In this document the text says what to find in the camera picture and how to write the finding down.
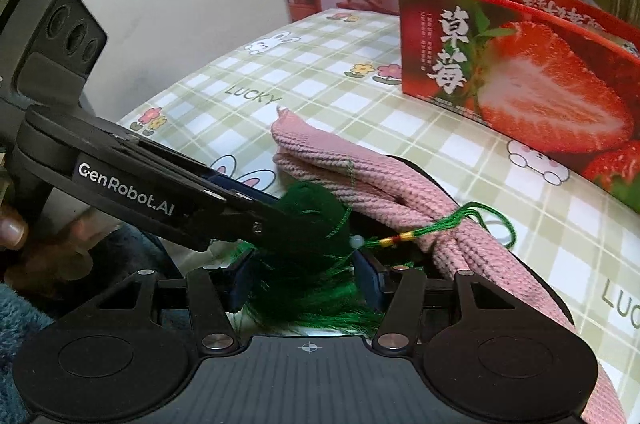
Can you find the green checked rabbit tablecloth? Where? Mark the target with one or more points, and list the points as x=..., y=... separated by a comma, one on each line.
x=240, y=69

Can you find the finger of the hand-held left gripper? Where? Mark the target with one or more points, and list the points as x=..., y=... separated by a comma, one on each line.
x=240, y=190
x=250, y=220

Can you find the pink knitted scarf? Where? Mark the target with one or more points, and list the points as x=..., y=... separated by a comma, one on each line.
x=400, y=184

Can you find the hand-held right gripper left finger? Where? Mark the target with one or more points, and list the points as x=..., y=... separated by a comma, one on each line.
x=241, y=279

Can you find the person's left hand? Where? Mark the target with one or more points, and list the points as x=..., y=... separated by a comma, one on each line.
x=55, y=249

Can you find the red strawberry cardboard box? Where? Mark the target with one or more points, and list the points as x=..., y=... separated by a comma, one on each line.
x=525, y=79

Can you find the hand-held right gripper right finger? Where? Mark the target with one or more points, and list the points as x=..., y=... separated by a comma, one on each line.
x=369, y=279

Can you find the green tassel ornament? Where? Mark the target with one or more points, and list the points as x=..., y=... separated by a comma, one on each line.
x=305, y=224

